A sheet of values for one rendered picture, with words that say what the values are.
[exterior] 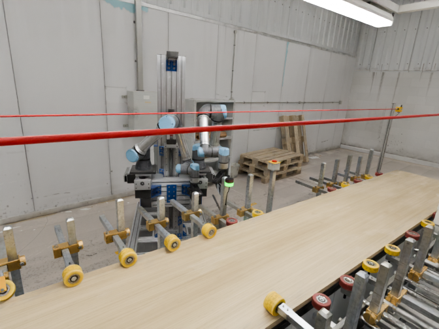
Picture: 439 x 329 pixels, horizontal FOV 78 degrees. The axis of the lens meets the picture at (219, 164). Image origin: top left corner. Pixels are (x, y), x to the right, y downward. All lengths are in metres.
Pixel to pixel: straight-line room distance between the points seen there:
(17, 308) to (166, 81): 1.90
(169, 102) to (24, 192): 2.41
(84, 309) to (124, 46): 3.57
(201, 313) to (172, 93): 1.87
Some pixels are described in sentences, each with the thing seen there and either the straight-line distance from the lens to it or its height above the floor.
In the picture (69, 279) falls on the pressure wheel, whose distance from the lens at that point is 1.46.
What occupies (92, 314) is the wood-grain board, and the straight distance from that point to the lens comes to 1.33.
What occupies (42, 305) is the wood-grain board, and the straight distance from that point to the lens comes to 1.45.
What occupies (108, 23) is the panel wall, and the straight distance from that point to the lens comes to 4.28.
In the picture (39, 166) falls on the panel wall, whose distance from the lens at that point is 4.15.
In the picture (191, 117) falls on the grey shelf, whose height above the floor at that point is 1.27.
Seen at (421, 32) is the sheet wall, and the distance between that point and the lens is 9.40.
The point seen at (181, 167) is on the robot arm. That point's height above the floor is 1.15.
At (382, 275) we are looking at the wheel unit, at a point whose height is 1.06.
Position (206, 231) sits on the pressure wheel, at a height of 0.96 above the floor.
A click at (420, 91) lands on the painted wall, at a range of 9.19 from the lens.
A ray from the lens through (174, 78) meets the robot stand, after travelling 2.57.
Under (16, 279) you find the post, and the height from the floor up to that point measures 0.86.
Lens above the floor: 1.81
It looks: 16 degrees down
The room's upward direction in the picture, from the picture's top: 3 degrees clockwise
